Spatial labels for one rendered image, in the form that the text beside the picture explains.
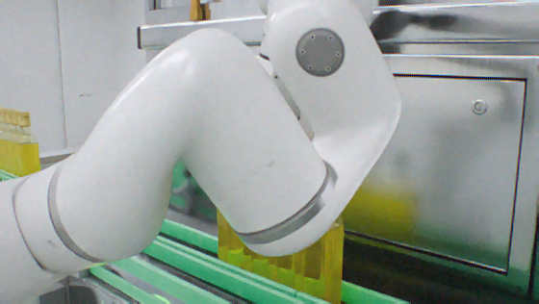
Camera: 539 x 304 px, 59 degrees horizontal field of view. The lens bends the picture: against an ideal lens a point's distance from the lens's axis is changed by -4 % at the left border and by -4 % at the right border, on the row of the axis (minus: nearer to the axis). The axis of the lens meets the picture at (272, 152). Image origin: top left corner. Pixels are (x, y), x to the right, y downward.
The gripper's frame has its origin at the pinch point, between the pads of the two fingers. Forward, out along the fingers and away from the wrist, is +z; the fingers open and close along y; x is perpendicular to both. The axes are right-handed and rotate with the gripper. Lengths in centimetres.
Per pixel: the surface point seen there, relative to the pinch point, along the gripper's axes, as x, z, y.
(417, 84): 16.5, -15.8, -12.4
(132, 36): -518, 91, -310
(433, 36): 16.8, -23.3, -12.6
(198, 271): -3.7, 23.7, 6.5
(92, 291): -22.7, 37.2, 15.7
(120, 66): -539, 138, -310
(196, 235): -15.5, 25.5, -3.0
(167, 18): -49, -12, -15
